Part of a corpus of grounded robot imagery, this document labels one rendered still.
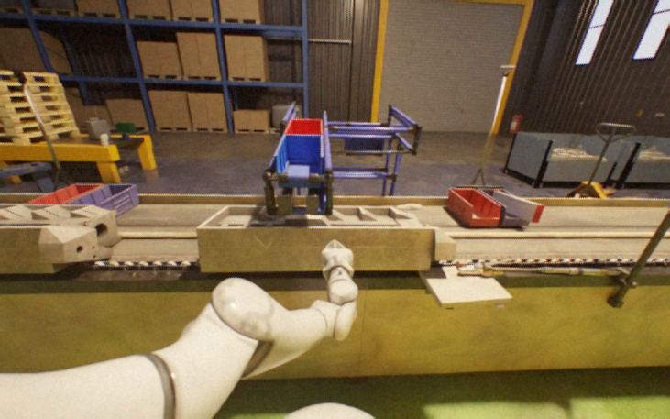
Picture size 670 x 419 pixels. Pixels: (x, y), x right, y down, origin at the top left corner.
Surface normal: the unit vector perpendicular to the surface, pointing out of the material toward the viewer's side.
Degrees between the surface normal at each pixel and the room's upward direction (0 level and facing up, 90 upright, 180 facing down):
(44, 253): 71
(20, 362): 90
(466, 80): 90
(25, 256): 80
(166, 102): 90
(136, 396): 49
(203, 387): 61
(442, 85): 90
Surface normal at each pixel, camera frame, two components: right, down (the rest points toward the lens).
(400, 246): 0.06, 0.26
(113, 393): 0.69, -0.71
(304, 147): 0.05, 0.48
